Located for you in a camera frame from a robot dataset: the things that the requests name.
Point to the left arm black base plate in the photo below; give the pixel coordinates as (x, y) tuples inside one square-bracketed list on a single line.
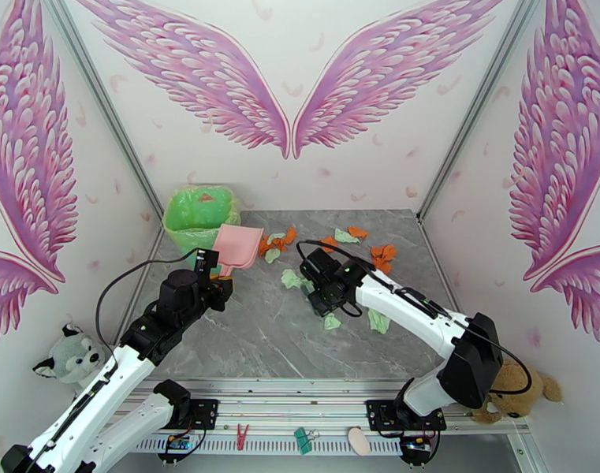
[(206, 412)]

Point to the grey white husky plush toy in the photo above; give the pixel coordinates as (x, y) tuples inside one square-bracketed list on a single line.
[(75, 358)]

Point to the pink plastic dustpan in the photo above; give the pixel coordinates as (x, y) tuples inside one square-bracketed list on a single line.
[(238, 245)]

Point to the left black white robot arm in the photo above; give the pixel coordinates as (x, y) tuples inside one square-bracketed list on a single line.
[(83, 412)]

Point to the red clothespin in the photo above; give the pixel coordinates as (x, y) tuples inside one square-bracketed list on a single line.
[(242, 435)]

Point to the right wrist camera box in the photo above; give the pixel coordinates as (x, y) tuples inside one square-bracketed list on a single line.
[(317, 264)]

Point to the green paper scrap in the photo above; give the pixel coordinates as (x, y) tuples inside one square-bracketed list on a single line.
[(272, 256), (344, 236), (291, 279), (276, 236), (378, 321), (331, 322)]

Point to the pink oval pad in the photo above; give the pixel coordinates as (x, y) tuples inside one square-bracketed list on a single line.
[(360, 441)]

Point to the small circuit board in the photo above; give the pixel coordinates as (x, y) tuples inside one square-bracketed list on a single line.
[(415, 446), (176, 444)]

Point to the left small circuit board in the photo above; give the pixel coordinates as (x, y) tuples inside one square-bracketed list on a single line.
[(176, 444)]

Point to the right small circuit board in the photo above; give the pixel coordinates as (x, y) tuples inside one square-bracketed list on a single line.
[(415, 446)]

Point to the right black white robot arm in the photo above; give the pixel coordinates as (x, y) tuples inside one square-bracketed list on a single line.
[(418, 314)]

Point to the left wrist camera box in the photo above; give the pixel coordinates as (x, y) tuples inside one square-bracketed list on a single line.
[(205, 262)]

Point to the aluminium mounting rail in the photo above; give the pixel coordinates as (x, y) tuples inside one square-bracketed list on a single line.
[(289, 402)]

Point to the aluminium frame post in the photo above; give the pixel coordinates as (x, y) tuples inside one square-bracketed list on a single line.
[(102, 102), (482, 102)]

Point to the green trash bin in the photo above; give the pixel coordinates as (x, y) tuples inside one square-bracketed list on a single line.
[(191, 220)]

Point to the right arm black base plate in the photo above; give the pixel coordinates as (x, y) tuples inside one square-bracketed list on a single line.
[(378, 415)]

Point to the green binder clip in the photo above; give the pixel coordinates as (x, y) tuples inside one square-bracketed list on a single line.
[(303, 439)]

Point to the brown plush bear toy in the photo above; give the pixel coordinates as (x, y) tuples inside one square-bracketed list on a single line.
[(536, 388)]

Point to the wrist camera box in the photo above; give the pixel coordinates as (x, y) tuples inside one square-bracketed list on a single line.
[(317, 264), (205, 262)]

